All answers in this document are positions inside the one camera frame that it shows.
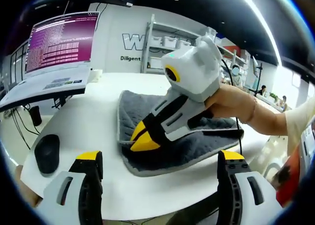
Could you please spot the small black box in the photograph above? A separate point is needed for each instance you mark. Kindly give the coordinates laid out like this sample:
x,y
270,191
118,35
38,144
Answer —
x,y
36,116

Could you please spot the person's right hand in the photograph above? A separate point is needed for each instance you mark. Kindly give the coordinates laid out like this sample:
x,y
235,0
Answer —
x,y
231,102

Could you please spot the white worn chest device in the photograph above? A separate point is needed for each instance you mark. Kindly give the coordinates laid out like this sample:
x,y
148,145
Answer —
x,y
307,141

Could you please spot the white laptop purple screen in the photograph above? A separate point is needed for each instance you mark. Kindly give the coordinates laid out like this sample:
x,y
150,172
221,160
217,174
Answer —
x,y
61,38

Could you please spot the white paper cup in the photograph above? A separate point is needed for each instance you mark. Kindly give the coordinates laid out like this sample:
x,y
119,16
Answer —
x,y
95,75

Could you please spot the small green plant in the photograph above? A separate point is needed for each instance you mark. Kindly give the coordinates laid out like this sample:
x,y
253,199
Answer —
x,y
273,96

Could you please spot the ceiling light strip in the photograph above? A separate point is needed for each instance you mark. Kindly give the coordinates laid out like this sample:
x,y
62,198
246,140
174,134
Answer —
x,y
264,25

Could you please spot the person's cream shirt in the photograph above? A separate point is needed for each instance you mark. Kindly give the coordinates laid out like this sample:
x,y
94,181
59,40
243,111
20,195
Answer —
x,y
297,121

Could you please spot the metal storage shelf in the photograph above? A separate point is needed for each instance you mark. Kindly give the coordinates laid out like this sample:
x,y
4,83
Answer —
x,y
233,55
150,38

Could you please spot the grey towel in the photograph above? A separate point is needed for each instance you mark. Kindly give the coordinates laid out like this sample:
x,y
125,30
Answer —
x,y
187,151

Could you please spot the black computer mouse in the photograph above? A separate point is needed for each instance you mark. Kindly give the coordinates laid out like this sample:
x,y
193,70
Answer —
x,y
46,153

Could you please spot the group of white storage bins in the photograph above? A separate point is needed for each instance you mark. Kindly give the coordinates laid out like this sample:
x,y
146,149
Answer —
x,y
169,41

